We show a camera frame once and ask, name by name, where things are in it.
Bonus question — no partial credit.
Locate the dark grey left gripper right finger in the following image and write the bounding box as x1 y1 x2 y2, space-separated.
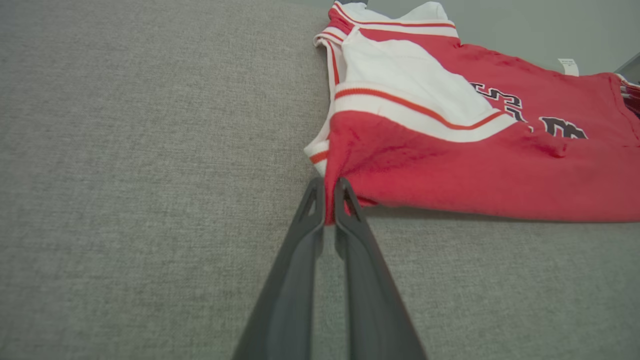
333 177 429 360

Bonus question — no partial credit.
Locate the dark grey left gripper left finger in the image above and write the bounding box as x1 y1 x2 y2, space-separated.
232 176 326 360

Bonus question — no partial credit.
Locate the red white-sleeved jersey shirt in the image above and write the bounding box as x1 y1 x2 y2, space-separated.
303 0 640 224

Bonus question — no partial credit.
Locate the grey fabric sofa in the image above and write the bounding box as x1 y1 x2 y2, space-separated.
0 0 640 360

